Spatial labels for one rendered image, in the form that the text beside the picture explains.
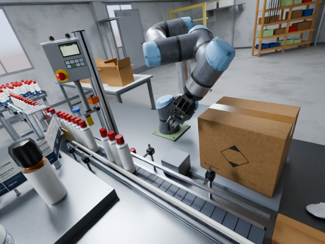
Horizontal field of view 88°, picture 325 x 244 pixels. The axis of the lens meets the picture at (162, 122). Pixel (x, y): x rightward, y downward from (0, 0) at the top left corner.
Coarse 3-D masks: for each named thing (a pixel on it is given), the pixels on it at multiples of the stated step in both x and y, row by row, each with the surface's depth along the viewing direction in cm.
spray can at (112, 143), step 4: (108, 132) 76; (112, 132) 75; (108, 136) 75; (112, 136) 75; (108, 140) 77; (112, 140) 76; (112, 144) 76; (112, 148) 77; (116, 148) 77; (112, 152) 79; (116, 152) 78; (116, 156) 79; (116, 160) 80; (120, 160) 80; (120, 164) 81
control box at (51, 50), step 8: (64, 40) 77; (72, 40) 78; (48, 48) 76; (56, 48) 77; (80, 48) 80; (48, 56) 78; (56, 56) 78; (72, 56) 80; (80, 56) 81; (56, 64) 80; (64, 64) 81; (56, 72) 81; (64, 72) 82; (72, 72) 83; (80, 72) 84; (88, 72) 85; (64, 80) 84; (72, 80) 85
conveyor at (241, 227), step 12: (72, 144) 111; (132, 180) 76; (144, 180) 75; (156, 180) 74; (168, 192) 68; (180, 192) 67; (192, 204) 62; (204, 204) 62; (192, 216) 58; (216, 216) 57; (228, 216) 56; (228, 228) 53; (240, 228) 52; (252, 228) 52; (252, 240) 49
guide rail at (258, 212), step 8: (96, 136) 99; (144, 160) 75; (160, 168) 69; (168, 168) 68; (176, 176) 65; (184, 176) 63; (192, 184) 61; (200, 184) 59; (208, 192) 57; (216, 192) 55; (232, 200) 52; (248, 208) 49; (264, 216) 47
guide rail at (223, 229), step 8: (88, 152) 97; (104, 160) 86; (120, 168) 79; (128, 176) 76; (136, 176) 73; (144, 184) 69; (160, 192) 64; (168, 200) 63; (176, 200) 60; (184, 208) 58; (192, 208) 57; (200, 216) 54; (208, 224) 53; (216, 224) 51; (224, 232) 50; (232, 232) 48; (240, 240) 47; (248, 240) 46
